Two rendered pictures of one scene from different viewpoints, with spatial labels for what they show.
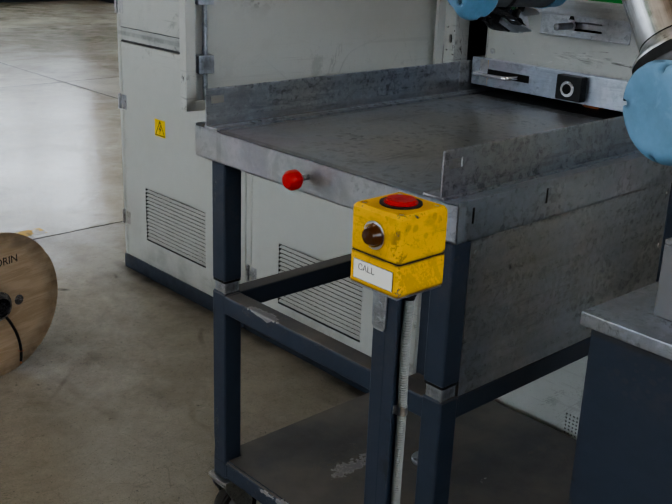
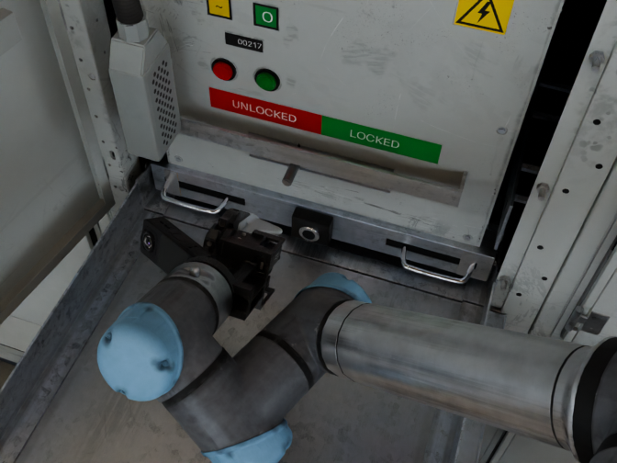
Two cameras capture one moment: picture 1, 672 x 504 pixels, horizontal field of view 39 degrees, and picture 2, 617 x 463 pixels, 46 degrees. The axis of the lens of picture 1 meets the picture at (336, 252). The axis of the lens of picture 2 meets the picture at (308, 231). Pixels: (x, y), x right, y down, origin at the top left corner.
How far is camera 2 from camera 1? 146 cm
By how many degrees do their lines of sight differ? 40
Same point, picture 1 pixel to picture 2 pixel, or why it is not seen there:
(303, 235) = not seen: outside the picture
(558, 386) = not seen: hidden behind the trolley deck
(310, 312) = (15, 346)
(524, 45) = (228, 162)
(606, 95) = (362, 236)
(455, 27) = (116, 144)
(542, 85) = (266, 210)
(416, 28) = (58, 160)
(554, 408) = not seen: hidden behind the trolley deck
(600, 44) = (346, 182)
